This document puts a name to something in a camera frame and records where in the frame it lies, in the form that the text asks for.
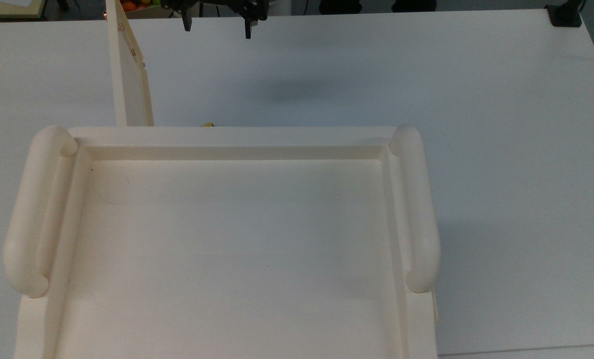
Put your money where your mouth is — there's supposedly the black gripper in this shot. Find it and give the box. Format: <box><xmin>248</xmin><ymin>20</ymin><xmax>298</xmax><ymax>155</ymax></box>
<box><xmin>160</xmin><ymin>0</ymin><xmax>270</xmax><ymax>40</ymax></box>

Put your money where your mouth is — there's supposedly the cream cabinet door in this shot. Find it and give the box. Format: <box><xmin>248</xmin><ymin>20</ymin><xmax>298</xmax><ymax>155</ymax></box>
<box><xmin>106</xmin><ymin>0</ymin><xmax>154</xmax><ymax>127</ymax></box>

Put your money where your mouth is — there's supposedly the cream plastic cabinet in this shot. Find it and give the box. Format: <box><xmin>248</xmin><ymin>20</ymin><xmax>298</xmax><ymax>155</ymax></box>
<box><xmin>2</xmin><ymin>125</ymin><xmax>442</xmax><ymax>359</ymax></box>

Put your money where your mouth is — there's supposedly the black rounded object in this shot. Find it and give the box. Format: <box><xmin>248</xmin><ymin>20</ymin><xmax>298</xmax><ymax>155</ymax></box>
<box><xmin>319</xmin><ymin>0</ymin><xmax>358</xmax><ymax>15</ymax></box>
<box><xmin>392</xmin><ymin>0</ymin><xmax>438</xmax><ymax>13</ymax></box>

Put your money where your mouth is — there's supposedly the wooden desk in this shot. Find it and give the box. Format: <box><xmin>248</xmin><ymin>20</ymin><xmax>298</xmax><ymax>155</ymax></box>
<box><xmin>0</xmin><ymin>0</ymin><xmax>46</xmax><ymax>20</ymax></box>

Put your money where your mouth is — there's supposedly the black table clamp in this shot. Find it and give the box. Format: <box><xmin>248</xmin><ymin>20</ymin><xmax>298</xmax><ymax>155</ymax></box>
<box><xmin>545</xmin><ymin>0</ymin><xmax>584</xmax><ymax>27</ymax></box>

